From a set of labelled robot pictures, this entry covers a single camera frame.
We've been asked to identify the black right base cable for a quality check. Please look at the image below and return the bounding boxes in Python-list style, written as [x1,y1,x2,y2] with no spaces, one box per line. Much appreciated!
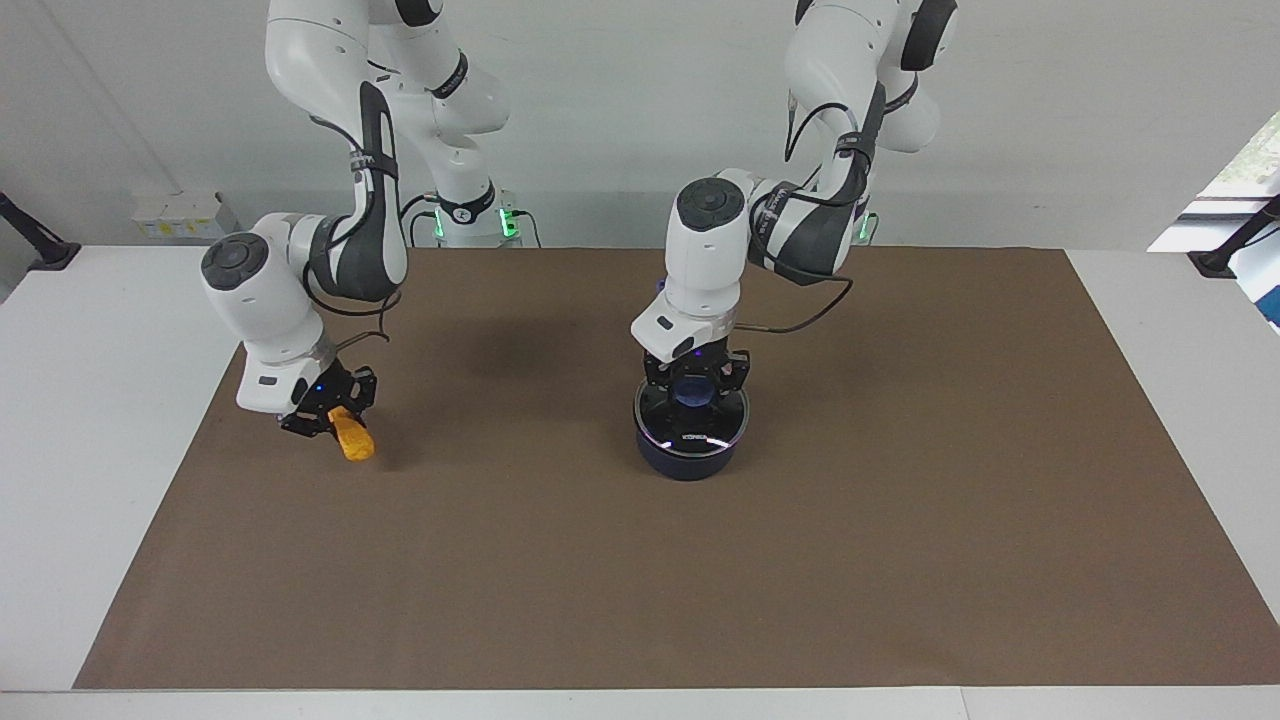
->
[398,193,543,249]

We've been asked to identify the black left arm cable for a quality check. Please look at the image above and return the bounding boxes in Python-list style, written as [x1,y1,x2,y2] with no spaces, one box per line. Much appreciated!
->
[735,90,863,335]

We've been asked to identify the brown table mat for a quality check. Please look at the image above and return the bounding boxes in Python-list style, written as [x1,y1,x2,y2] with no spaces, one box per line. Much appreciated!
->
[75,247,1280,691]

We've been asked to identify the black clamp stand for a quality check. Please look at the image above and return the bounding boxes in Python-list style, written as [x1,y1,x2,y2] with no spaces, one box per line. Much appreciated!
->
[0,190,82,272]
[1188,195,1280,279]

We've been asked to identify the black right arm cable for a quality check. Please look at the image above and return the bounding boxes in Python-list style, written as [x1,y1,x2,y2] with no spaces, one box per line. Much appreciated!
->
[303,112,404,353]

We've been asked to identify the yellow toy corn cob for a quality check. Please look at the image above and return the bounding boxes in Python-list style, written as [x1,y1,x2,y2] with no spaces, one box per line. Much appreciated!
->
[330,405,377,462]

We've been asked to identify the dark blue pot with handle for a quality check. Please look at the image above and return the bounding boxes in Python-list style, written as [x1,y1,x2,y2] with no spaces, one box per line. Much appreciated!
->
[633,280,750,482]

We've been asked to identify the glass lid with blue knob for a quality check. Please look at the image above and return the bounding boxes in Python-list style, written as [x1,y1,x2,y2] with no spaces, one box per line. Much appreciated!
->
[633,375,750,449]

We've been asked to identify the white wall socket box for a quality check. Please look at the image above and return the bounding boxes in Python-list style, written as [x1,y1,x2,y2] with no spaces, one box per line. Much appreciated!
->
[133,192,239,241]

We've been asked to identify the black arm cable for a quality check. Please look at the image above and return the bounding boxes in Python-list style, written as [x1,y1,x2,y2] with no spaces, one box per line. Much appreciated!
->
[735,90,863,335]
[303,112,404,353]

